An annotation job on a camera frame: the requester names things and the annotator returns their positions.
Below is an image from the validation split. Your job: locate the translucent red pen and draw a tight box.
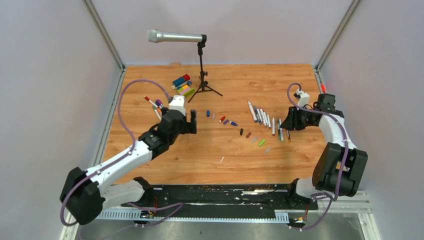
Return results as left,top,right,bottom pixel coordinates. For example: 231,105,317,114
286,129,291,143

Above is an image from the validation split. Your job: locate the slim white blue marker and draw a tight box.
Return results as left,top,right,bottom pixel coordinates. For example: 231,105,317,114
263,111,268,127

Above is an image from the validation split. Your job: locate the white marker blue end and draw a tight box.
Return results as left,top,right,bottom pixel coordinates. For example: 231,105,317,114
247,100,258,123

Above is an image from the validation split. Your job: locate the translucent blue pen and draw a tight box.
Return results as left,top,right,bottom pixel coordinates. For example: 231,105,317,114
253,105,262,125

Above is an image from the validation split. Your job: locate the white marker red tip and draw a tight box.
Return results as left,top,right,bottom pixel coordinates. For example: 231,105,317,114
144,95,158,108

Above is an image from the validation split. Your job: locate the white marker orange cap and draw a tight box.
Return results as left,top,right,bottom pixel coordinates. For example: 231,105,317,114
154,107,162,120

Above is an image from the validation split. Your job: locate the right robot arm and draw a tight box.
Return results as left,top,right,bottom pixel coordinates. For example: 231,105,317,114
280,90,368,209

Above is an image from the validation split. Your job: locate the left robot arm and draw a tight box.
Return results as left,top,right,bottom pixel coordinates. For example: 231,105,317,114
59,109,197,225

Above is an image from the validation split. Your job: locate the green yellow pink block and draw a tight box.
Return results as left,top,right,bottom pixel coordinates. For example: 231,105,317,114
177,85,195,97

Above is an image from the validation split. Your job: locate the black tripod microphone stand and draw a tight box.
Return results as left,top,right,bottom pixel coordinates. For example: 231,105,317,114
188,34,223,103

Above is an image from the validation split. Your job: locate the blue red toy train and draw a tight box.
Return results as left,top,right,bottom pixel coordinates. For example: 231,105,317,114
171,74,192,90

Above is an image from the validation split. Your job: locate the silver microphone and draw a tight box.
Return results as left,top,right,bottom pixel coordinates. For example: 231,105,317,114
147,29,207,43

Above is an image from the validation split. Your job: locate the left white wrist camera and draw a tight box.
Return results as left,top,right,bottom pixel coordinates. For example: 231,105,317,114
168,95,187,116

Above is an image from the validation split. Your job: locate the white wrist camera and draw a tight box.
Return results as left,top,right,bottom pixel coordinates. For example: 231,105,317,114
168,95,187,116
293,89,310,108

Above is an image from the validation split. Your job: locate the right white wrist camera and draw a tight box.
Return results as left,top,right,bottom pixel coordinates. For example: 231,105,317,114
293,89,310,108

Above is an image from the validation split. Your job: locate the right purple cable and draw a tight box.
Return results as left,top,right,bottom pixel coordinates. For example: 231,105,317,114
286,82,349,231

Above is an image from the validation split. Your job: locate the purple cable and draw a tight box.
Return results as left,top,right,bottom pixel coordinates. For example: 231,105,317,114
59,78,185,229
286,82,349,231

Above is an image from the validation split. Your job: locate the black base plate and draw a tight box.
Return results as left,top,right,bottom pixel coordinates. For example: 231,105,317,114
134,184,319,220

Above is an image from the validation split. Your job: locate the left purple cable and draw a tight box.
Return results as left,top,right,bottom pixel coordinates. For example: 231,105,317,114
59,78,185,229

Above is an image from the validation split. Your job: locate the aluminium frame rail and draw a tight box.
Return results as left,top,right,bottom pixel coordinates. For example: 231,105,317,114
59,187,382,240

